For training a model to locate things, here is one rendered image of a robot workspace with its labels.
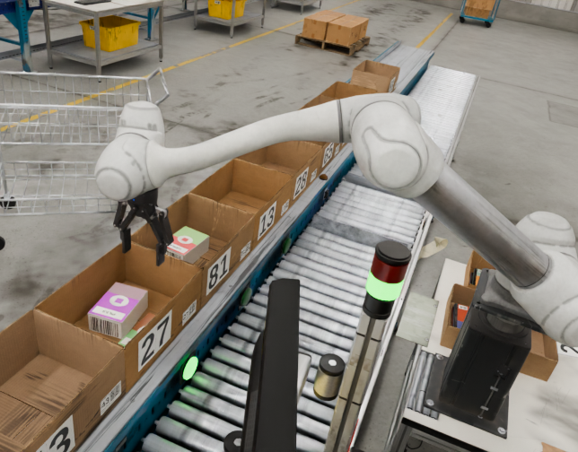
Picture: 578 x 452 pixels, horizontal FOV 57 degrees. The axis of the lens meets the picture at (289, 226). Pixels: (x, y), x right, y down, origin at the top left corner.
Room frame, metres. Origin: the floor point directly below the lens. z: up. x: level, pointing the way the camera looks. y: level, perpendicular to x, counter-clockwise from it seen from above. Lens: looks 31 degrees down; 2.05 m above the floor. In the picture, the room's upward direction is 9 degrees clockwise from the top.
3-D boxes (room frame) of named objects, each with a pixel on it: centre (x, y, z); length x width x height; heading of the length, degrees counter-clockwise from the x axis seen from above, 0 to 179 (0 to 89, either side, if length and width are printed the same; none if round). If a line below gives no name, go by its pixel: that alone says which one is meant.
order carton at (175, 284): (1.17, 0.44, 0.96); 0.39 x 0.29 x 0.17; 163
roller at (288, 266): (1.78, -0.22, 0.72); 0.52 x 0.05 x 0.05; 73
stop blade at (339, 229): (2.12, -0.33, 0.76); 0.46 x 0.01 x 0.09; 73
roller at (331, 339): (1.47, -0.13, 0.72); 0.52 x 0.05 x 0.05; 73
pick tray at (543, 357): (1.56, -0.83, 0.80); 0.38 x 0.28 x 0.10; 75
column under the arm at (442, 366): (1.26, -0.67, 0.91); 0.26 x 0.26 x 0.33; 73
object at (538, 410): (1.51, -0.87, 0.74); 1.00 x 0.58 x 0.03; 163
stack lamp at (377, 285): (0.62, -0.15, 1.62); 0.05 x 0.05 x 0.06
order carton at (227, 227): (1.54, 0.32, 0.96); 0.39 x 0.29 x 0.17; 163
